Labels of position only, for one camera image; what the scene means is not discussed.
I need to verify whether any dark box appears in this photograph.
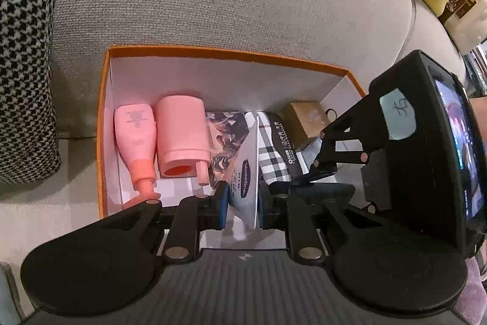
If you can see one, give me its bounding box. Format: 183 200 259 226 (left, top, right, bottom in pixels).
293 152 356 204

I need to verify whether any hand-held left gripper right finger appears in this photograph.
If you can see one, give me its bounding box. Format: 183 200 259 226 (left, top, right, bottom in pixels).
257 182 358 261

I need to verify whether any person's right forearm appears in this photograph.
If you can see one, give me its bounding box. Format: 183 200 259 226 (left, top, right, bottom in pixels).
470 97 487 158

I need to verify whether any orange cardboard box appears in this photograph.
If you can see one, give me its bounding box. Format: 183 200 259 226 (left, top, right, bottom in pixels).
97 45 366 220

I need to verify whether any pink cloth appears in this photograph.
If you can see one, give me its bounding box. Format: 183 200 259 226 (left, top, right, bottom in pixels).
462 256 487 310

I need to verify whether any pink bottle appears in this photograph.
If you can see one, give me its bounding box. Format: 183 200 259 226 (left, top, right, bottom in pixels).
113 103 162 211

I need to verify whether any white tube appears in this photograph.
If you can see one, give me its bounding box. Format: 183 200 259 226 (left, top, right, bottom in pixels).
226 115 261 230

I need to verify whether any cream bag with brown strap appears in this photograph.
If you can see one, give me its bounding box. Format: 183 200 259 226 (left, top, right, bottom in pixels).
437 0 487 55

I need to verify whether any pink cylindrical jar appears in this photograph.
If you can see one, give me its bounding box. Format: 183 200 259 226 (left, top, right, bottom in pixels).
154 96 212 185

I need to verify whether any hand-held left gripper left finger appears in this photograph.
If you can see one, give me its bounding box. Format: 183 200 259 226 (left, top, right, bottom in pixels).
131 180 231 261

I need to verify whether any small gold box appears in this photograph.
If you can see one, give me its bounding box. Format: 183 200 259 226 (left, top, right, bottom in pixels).
282 101 337 152

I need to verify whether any houndstooth cushion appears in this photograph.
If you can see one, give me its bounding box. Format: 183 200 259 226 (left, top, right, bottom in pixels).
0 0 79 185

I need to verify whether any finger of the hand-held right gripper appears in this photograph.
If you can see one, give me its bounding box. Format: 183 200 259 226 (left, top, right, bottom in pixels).
308 94 386 183

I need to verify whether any plaid black white pouch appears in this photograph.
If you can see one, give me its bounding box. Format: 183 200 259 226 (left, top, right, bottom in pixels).
257 112 304 189

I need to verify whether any marbled black white packet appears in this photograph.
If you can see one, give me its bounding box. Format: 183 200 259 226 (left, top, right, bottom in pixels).
205 111 252 182

